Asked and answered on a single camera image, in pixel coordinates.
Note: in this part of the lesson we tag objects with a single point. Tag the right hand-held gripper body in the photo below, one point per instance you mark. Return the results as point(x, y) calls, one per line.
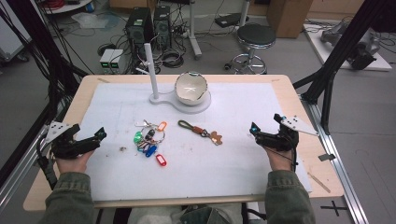
point(280, 141)

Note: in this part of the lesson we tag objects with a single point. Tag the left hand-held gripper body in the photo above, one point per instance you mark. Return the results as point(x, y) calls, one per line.
point(62, 147)

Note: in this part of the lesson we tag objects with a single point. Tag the person's right hand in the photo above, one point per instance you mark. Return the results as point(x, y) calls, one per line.
point(278, 160)

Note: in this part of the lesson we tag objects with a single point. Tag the person's left hand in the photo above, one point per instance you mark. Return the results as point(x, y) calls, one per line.
point(73, 165)

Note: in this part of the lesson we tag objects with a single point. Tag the white table mat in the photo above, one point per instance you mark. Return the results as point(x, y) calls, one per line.
point(218, 168)

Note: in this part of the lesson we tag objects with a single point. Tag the thin wooden stick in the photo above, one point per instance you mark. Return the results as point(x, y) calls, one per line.
point(319, 182)

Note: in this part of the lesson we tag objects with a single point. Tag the white power supply box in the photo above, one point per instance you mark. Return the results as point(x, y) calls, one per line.
point(106, 60)
point(117, 60)

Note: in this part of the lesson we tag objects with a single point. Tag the white eggshell bowl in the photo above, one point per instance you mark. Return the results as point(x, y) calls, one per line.
point(190, 90)

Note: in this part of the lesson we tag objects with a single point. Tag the black round stool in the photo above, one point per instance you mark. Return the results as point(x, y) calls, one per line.
point(256, 35)

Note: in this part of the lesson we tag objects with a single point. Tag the wooden cabinet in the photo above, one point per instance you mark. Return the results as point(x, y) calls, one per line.
point(288, 17)

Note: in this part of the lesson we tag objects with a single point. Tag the grey machine part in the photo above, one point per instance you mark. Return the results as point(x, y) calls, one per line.
point(358, 43)

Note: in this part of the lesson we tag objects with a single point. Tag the flat black box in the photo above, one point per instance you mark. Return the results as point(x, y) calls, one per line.
point(230, 20)

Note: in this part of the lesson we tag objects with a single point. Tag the person's lap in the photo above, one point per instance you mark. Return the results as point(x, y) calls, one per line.
point(174, 216)

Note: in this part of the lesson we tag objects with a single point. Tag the clear plastic bag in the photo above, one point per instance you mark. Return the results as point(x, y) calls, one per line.
point(90, 20)

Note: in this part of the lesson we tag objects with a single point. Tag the large black computer tower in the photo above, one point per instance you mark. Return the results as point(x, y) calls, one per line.
point(138, 29)

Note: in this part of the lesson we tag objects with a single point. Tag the white desk leg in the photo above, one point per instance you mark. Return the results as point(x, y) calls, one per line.
point(194, 34)

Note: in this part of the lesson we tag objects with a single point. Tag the white board on floor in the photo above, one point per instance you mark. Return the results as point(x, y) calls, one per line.
point(383, 63)

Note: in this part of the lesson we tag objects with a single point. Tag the small black computer tower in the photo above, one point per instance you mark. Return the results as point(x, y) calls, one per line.
point(162, 26)

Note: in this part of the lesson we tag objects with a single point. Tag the aluminium rail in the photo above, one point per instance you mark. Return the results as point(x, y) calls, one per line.
point(18, 174)
point(342, 174)

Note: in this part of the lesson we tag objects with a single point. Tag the black metal frame strut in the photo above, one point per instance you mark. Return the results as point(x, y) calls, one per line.
point(40, 43)
point(339, 53)

